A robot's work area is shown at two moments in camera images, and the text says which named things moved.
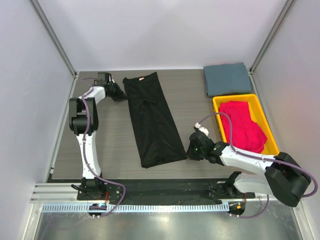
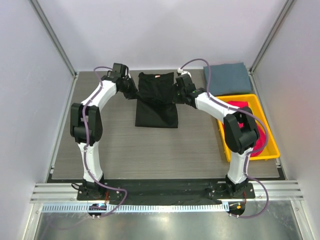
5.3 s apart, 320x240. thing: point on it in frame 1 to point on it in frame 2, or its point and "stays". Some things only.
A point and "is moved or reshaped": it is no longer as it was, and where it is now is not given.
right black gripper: [191, 155] to [176, 100]
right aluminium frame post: [288, 6] stays
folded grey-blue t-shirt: [226, 79] stays
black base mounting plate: [159, 191] stays
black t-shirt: [158, 135] is moved or reshaped
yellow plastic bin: [258, 116] stays
